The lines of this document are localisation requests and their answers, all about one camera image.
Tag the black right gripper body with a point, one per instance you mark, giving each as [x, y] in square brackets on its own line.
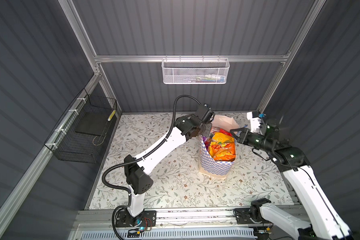
[256, 140]

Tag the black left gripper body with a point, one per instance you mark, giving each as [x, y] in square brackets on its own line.
[205, 130]

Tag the orange chips bag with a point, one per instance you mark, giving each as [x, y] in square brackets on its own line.
[225, 152]

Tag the red fruit gummy bag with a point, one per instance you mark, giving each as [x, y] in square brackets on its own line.
[225, 132]

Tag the dark purple candy bar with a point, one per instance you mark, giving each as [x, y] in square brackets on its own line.
[207, 142]

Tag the white blue checkered paper bag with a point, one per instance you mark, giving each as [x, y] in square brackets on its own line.
[207, 165]

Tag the yellow gummy bag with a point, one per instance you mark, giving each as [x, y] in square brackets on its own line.
[221, 138]

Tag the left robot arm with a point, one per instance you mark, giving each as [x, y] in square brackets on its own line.
[139, 168]

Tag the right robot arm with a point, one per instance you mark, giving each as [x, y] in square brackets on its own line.
[325, 223]

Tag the yellow green marker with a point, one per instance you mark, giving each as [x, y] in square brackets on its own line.
[111, 115]

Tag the white vented cover strip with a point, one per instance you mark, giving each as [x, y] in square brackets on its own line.
[194, 234]

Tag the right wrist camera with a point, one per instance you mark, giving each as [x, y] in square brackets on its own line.
[256, 122]

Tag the white wire mesh basket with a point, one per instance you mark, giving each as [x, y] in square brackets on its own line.
[195, 71]

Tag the black wire basket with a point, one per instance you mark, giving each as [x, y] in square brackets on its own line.
[85, 131]

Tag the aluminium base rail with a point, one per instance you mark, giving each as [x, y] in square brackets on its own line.
[179, 216]

